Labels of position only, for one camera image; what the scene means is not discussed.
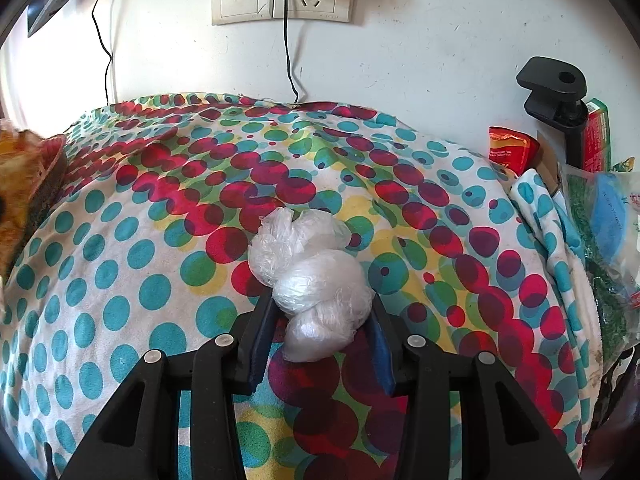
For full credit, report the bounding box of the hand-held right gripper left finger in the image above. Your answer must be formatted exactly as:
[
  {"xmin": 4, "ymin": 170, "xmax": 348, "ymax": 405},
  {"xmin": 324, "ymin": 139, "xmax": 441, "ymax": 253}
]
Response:
[{"xmin": 60, "ymin": 296, "xmax": 275, "ymax": 480}]

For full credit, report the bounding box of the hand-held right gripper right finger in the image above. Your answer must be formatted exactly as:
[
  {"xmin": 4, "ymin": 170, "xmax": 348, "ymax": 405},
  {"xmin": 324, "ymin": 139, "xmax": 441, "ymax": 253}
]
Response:
[{"xmin": 367, "ymin": 296, "xmax": 581, "ymax": 480}]

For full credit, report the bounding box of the white knotted sock bundle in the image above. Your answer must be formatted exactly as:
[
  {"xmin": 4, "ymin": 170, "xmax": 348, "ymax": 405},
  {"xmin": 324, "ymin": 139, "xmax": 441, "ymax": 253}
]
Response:
[{"xmin": 248, "ymin": 208, "xmax": 375, "ymax": 362}]

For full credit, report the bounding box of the red round tray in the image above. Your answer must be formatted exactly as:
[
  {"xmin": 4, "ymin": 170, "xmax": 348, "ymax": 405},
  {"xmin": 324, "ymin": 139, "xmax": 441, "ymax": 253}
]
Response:
[{"xmin": 20, "ymin": 132, "xmax": 68, "ymax": 231}]

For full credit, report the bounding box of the yellow orange snack bag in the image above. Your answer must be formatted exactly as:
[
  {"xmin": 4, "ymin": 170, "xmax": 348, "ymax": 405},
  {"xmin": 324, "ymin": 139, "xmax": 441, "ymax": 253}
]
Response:
[{"xmin": 0, "ymin": 119, "xmax": 46, "ymax": 271}]

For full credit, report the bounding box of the polka dot blanket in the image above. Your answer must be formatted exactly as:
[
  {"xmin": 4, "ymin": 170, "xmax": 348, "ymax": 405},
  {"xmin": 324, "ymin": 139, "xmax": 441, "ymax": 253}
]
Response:
[{"xmin": 0, "ymin": 92, "xmax": 608, "ymax": 480}]

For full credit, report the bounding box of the red snack packet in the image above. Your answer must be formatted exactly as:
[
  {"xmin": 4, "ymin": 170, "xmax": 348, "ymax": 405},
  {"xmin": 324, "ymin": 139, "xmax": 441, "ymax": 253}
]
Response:
[{"xmin": 487, "ymin": 126, "xmax": 541, "ymax": 173}]

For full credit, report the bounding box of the brown cardboard piece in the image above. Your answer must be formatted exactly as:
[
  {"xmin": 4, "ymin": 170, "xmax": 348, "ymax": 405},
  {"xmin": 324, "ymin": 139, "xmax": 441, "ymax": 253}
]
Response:
[{"xmin": 536, "ymin": 130, "xmax": 563, "ymax": 196}]

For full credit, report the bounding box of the clear bag of blue items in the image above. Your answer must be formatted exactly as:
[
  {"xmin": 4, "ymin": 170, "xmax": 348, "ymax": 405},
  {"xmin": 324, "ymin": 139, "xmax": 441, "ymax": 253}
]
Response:
[{"xmin": 560, "ymin": 165, "xmax": 640, "ymax": 366}]

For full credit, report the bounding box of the green and red box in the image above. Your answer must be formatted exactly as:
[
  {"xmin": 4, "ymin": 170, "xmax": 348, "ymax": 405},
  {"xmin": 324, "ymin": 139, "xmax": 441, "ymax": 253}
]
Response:
[{"xmin": 582, "ymin": 98, "xmax": 612, "ymax": 173}]

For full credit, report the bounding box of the black clamp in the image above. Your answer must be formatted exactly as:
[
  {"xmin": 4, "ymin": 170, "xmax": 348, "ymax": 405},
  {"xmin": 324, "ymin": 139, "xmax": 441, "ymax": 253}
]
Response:
[{"xmin": 516, "ymin": 56, "xmax": 587, "ymax": 171}]

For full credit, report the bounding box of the black charger cable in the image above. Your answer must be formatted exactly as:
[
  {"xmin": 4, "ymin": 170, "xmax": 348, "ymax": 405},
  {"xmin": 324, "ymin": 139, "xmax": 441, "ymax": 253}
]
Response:
[{"xmin": 282, "ymin": 0, "xmax": 301, "ymax": 106}]

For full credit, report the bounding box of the thin black hanging cable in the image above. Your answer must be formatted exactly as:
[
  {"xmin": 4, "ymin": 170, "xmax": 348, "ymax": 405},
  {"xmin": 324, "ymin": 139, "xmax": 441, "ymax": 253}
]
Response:
[{"xmin": 91, "ymin": 0, "xmax": 115, "ymax": 106}]

